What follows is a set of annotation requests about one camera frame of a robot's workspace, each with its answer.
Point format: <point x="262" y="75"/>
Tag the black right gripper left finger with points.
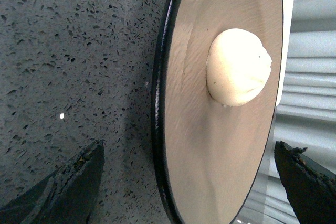
<point x="67" y="195"/>

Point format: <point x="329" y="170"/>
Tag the brown plate with black rim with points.
<point x="206" y="155"/>

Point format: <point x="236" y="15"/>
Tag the cream rectangular tray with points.
<point x="287" y="15"/>

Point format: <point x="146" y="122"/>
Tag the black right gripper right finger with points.
<point x="310" y="187"/>

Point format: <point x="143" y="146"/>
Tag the grey curtain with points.
<point x="305" y="116"/>

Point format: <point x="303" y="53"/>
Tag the white steamed bun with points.
<point x="237" y="67"/>

